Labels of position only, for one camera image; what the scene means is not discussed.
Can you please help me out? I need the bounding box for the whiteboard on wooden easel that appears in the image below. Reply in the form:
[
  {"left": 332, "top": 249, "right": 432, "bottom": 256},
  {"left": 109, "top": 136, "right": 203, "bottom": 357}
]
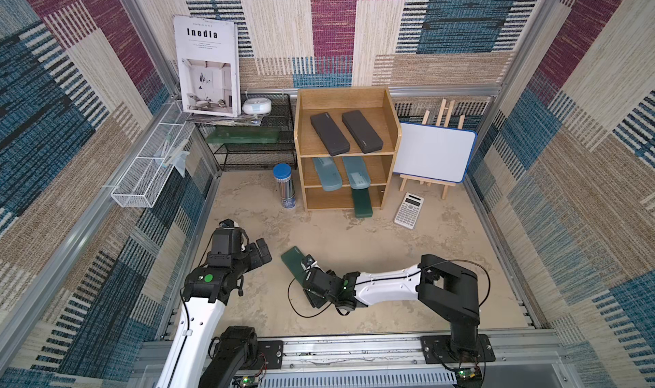
[{"left": 393, "top": 99, "right": 477, "bottom": 200}]

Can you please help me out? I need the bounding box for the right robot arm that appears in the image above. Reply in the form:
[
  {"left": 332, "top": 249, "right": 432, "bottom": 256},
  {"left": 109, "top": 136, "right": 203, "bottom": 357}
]
[{"left": 300, "top": 254, "right": 485, "bottom": 362}]

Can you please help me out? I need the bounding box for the black wire rack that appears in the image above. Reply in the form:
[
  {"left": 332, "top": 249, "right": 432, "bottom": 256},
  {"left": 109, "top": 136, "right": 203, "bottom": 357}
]
[{"left": 194, "top": 93, "right": 298, "bottom": 171}]

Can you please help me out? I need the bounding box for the green tray on rack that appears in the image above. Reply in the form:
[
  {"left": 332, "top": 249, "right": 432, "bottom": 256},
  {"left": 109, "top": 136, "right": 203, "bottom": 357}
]
[{"left": 206, "top": 126, "right": 280, "bottom": 145}]

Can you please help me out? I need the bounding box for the light blue pencil case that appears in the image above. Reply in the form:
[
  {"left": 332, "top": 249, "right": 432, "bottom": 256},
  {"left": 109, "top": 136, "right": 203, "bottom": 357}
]
[
  {"left": 312, "top": 157, "right": 343, "bottom": 192},
  {"left": 343, "top": 156, "right": 371, "bottom": 190}
]

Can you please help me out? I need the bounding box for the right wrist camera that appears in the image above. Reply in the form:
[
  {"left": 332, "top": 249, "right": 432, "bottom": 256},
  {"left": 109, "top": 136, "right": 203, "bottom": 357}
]
[{"left": 300, "top": 254, "right": 320, "bottom": 273}]

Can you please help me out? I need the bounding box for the wooden three-tier shelf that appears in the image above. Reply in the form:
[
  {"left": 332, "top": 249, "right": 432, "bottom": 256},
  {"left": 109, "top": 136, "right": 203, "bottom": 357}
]
[{"left": 293, "top": 85, "right": 403, "bottom": 212}]

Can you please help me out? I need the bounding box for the Inedia white magazine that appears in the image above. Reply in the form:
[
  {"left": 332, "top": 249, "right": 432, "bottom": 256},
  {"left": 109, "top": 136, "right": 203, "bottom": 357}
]
[{"left": 173, "top": 16, "right": 242, "bottom": 118}]

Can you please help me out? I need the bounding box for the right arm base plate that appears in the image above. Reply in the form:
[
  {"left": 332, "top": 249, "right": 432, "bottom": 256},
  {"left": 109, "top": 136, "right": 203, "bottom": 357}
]
[{"left": 420, "top": 334, "right": 496, "bottom": 365}]

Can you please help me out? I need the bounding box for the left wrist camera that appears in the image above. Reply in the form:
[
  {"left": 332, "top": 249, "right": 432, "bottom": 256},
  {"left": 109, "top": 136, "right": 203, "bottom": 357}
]
[{"left": 218, "top": 219, "right": 237, "bottom": 228}]

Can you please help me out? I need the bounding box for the dark green pencil case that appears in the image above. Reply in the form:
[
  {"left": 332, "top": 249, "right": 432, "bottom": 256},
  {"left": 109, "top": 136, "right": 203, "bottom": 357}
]
[
  {"left": 281, "top": 247, "right": 327, "bottom": 309},
  {"left": 351, "top": 189, "right": 373, "bottom": 219}
]

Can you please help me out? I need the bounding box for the white calculator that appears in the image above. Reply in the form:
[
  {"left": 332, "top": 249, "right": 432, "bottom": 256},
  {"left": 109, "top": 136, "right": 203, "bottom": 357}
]
[{"left": 394, "top": 193, "right": 425, "bottom": 229}]

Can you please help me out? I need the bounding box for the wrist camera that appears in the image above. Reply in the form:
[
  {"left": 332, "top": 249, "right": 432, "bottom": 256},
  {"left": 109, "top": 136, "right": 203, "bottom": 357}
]
[
  {"left": 218, "top": 219, "right": 237, "bottom": 228},
  {"left": 300, "top": 254, "right": 320, "bottom": 273}
]

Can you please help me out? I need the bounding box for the white round device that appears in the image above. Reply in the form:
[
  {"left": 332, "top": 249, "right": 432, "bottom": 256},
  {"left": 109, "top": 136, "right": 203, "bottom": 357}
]
[{"left": 242, "top": 98, "right": 272, "bottom": 115}]

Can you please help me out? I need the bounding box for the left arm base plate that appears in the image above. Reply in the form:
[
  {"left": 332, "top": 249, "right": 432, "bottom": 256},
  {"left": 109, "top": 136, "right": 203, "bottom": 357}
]
[{"left": 250, "top": 340, "right": 284, "bottom": 371}]

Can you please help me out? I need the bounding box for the black pencil case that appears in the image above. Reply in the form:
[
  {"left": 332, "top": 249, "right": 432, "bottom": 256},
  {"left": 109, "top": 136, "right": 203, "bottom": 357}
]
[
  {"left": 342, "top": 110, "right": 384, "bottom": 154},
  {"left": 310, "top": 112, "right": 351, "bottom": 156}
]

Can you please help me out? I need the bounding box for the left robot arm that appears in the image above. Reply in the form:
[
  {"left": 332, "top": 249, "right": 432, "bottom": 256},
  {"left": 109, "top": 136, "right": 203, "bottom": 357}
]
[{"left": 155, "top": 219, "right": 272, "bottom": 387}]

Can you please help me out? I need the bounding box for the white wire basket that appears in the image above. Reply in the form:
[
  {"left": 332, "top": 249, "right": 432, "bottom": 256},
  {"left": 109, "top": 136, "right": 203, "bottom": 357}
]
[{"left": 111, "top": 122, "right": 193, "bottom": 208}]

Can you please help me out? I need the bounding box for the blue lid cylindrical canister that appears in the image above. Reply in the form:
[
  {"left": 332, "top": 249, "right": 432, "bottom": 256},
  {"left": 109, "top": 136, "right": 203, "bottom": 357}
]
[{"left": 273, "top": 163, "right": 296, "bottom": 209}]

